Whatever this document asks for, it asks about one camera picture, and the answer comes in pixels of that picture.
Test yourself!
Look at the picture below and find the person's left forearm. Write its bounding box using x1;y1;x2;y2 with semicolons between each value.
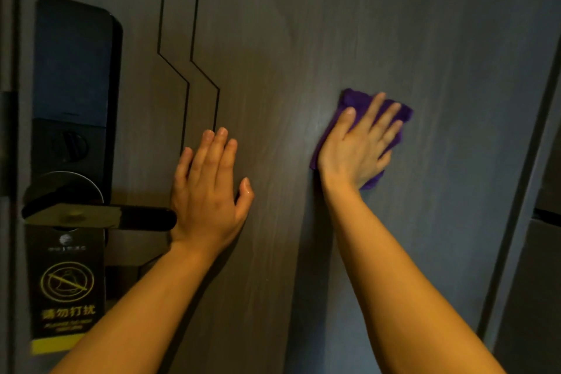
50;242;220;374

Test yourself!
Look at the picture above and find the purple cleaning cloth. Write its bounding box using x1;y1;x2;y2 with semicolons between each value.
310;88;414;191

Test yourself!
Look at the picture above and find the black electronic door lock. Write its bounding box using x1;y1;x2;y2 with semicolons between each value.
22;0;123;265

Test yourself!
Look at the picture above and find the person's right forearm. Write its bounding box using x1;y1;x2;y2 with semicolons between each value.
322;181;507;374

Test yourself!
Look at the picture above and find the person's right hand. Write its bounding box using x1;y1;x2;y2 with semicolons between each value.
317;92;404;191

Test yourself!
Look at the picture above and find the do not disturb hanger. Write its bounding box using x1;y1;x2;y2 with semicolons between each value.
25;224;107;356

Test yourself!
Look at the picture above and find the person's left hand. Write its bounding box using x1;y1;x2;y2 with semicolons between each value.
169;127;255;256

